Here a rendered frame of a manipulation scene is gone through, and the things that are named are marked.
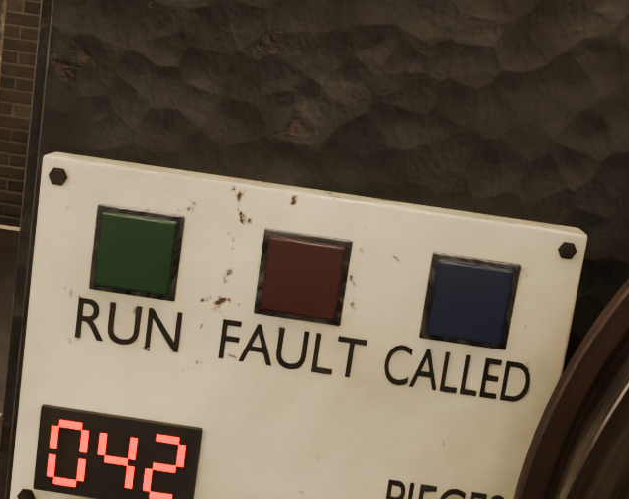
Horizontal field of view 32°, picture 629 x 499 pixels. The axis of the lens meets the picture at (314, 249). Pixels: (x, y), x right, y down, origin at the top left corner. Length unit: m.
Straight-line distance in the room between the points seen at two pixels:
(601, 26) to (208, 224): 0.21
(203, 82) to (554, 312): 0.20
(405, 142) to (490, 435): 0.15
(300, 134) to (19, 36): 6.26
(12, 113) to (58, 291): 6.27
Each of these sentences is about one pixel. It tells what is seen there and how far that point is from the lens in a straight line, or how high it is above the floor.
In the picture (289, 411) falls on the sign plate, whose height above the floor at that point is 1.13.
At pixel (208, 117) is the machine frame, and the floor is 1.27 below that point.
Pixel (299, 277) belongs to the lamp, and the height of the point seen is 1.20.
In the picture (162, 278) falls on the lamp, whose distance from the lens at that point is 0.53.
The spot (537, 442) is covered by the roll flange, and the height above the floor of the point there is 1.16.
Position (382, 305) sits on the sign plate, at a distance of 0.53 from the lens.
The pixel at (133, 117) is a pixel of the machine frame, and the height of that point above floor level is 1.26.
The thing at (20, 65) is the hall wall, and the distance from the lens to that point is 6.78.
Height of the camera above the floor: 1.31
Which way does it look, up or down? 10 degrees down
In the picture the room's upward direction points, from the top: 8 degrees clockwise
